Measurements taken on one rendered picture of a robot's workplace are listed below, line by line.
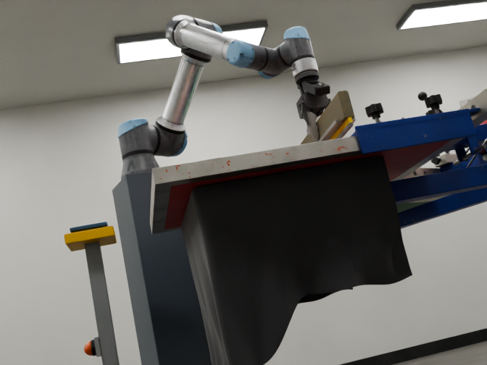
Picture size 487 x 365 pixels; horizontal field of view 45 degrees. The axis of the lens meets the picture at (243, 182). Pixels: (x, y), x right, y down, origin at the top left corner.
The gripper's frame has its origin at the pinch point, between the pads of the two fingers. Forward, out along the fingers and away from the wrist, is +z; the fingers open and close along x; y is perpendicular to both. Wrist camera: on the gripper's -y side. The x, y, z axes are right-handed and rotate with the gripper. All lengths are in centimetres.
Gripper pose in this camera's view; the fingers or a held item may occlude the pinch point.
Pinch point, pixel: (325, 136)
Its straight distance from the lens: 171.4
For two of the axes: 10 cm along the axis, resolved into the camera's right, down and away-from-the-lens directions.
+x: -9.6, 1.6, -2.1
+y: -1.6, 2.6, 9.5
